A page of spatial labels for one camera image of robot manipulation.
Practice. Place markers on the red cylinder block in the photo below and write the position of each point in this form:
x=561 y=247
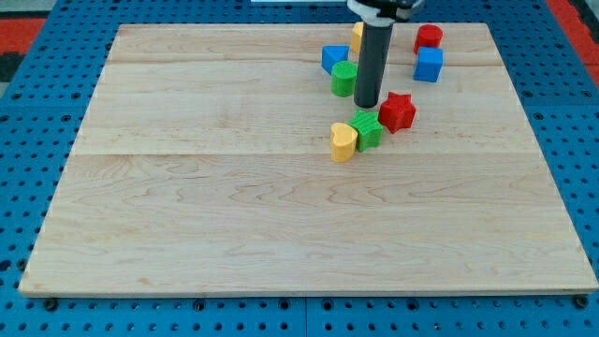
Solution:
x=429 y=36

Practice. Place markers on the blue triangle block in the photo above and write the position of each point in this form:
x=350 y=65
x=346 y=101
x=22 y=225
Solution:
x=332 y=54

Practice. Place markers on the yellow block behind stick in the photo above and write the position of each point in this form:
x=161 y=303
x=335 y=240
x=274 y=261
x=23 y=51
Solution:
x=355 y=41

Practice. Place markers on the light wooden board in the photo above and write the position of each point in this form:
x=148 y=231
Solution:
x=202 y=169

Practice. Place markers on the blue cube block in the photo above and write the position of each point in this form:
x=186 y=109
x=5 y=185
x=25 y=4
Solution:
x=429 y=62

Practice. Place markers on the green cylinder block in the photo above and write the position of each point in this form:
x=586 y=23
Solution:
x=343 y=78

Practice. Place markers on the yellow heart block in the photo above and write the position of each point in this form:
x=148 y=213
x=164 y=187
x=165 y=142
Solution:
x=343 y=142

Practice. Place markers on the red star block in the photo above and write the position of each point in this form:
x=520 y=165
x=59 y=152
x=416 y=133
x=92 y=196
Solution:
x=397 y=112

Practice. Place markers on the green star block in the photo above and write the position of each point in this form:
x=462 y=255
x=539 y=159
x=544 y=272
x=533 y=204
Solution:
x=369 y=129

